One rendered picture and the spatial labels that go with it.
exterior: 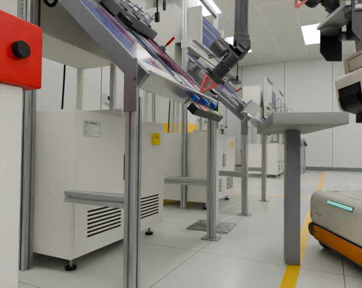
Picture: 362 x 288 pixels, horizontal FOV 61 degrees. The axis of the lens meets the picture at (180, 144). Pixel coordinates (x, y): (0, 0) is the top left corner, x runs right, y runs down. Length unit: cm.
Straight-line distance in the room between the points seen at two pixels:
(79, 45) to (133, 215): 106
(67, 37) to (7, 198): 106
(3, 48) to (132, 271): 72
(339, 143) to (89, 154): 808
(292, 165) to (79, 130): 87
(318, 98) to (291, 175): 774
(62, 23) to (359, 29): 131
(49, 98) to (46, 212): 215
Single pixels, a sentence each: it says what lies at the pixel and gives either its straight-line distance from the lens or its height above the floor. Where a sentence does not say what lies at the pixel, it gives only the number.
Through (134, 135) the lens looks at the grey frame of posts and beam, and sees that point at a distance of 99.
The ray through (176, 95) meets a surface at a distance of 128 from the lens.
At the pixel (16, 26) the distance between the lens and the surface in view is 87.
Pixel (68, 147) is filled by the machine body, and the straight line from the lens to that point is 123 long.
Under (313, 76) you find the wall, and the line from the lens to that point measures 919.
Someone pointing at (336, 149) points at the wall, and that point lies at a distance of 895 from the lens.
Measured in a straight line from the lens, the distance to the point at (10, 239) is 87.
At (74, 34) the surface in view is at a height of 106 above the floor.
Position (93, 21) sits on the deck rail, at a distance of 124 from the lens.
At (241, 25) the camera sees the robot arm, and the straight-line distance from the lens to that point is 144.
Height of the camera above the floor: 47
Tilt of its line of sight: 1 degrees up
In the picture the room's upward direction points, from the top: 1 degrees clockwise
